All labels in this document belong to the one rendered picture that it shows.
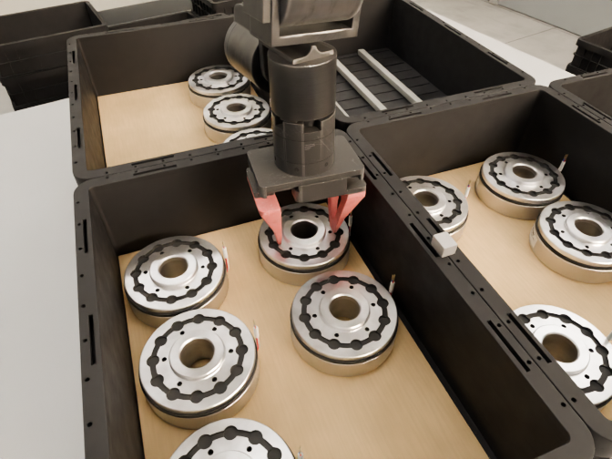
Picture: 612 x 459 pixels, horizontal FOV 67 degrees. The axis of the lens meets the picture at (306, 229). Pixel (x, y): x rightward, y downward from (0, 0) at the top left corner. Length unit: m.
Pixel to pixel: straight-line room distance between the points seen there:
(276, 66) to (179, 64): 0.52
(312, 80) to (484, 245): 0.31
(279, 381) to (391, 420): 0.10
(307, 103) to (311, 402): 0.26
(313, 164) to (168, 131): 0.39
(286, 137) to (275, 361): 0.21
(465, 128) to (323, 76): 0.31
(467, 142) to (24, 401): 0.64
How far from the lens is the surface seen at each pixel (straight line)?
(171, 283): 0.48
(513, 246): 0.60
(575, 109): 0.68
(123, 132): 0.79
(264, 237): 0.51
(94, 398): 0.36
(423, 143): 0.63
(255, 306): 0.49
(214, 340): 0.43
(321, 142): 0.41
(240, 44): 0.45
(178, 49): 0.89
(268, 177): 0.43
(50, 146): 1.07
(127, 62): 0.89
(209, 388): 0.41
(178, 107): 0.83
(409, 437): 0.43
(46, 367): 0.68
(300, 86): 0.38
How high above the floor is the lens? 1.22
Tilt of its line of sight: 44 degrees down
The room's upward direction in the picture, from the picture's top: straight up
